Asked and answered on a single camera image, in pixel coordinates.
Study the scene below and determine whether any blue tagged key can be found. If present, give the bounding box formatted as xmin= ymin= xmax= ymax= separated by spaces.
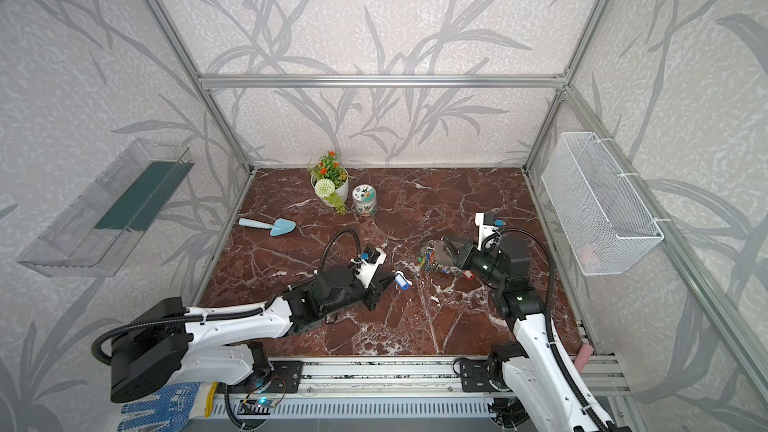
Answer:
xmin=394 ymin=271 xmax=413 ymax=291

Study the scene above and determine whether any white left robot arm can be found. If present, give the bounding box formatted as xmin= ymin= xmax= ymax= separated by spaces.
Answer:
xmin=91 ymin=245 xmax=396 ymax=404

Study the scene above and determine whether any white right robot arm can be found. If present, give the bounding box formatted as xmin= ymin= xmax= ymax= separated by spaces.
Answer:
xmin=436 ymin=228 xmax=622 ymax=431

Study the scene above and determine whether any printed snack jar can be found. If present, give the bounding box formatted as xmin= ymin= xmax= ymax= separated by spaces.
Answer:
xmin=352 ymin=184 xmax=378 ymax=216

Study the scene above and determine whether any light blue toy trowel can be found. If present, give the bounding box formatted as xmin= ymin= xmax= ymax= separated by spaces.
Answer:
xmin=238 ymin=218 xmax=296 ymax=237

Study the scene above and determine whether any potted artificial flower plant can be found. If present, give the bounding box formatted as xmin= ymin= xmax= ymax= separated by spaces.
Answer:
xmin=308 ymin=150 xmax=349 ymax=215

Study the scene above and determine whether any green circuit board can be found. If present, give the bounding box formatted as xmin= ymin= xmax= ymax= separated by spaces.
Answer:
xmin=237 ymin=396 xmax=283 ymax=417

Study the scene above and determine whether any blue dotted work glove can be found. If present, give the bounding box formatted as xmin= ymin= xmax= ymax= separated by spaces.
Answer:
xmin=116 ymin=382 xmax=217 ymax=432

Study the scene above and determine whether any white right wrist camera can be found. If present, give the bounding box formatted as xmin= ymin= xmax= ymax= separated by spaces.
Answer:
xmin=475 ymin=212 xmax=505 ymax=251

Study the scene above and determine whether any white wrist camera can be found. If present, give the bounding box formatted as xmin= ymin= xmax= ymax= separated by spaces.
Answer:
xmin=475 ymin=212 xmax=505 ymax=251
xmin=352 ymin=246 xmax=386 ymax=289

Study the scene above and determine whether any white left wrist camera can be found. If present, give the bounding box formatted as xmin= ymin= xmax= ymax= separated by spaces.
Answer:
xmin=352 ymin=246 xmax=386 ymax=289

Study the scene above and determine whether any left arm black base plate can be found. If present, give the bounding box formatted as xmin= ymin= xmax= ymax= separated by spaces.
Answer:
xmin=233 ymin=360 xmax=304 ymax=394

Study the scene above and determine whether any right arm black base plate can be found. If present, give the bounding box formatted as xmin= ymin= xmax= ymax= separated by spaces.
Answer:
xmin=454 ymin=357 xmax=510 ymax=393

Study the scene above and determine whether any white wire mesh basket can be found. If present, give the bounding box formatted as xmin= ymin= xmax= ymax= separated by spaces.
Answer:
xmin=542 ymin=132 xmax=664 ymax=276

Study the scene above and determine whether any clear plastic wall tray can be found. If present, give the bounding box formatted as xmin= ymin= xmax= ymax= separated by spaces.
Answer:
xmin=18 ymin=139 xmax=194 ymax=278

